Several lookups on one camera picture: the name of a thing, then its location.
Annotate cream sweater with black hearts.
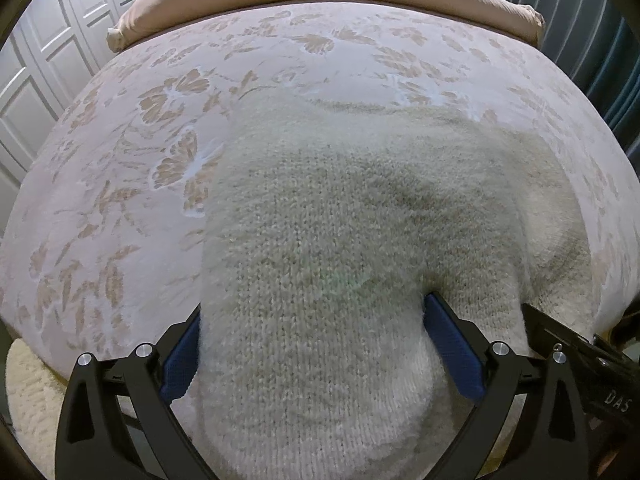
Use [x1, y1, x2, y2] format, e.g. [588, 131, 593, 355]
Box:
[194, 89, 598, 479]

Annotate white panelled wardrobe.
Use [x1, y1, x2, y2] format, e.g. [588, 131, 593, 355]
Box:
[1, 0, 134, 226]

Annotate grey-blue curtain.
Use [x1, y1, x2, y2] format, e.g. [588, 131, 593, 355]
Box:
[509, 0, 639, 158]

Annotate white fluffy rug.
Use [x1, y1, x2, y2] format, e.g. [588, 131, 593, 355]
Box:
[6, 339, 66, 479]

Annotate pink floral bedspread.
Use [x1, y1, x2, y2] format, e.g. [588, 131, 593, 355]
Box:
[1, 1, 639, 376]

